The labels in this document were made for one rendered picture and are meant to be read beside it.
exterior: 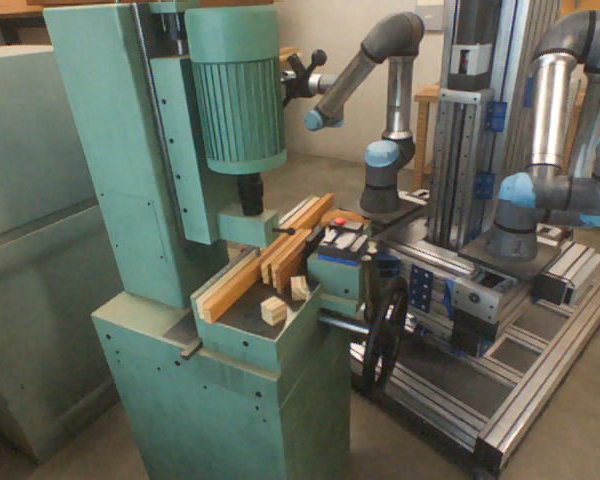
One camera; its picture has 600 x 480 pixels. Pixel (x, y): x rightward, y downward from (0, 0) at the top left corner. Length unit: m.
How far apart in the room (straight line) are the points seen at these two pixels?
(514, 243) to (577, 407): 1.01
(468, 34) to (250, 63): 0.74
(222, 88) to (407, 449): 1.47
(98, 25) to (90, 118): 0.21
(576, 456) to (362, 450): 0.78
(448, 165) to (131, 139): 0.98
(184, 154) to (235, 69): 0.24
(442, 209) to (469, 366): 0.66
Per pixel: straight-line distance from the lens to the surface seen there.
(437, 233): 1.63
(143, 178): 1.07
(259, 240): 1.02
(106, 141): 1.11
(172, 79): 0.97
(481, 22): 1.42
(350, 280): 1.03
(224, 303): 1.00
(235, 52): 0.86
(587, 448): 2.08
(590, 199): 1.07
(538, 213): 1.34
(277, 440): 1.14
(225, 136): 0.90
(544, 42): 1.23
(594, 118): 1.29
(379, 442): 1.88
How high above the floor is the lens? 1.51
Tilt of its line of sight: 29 degrees down
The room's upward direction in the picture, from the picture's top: 3 degrees counter-clockwise
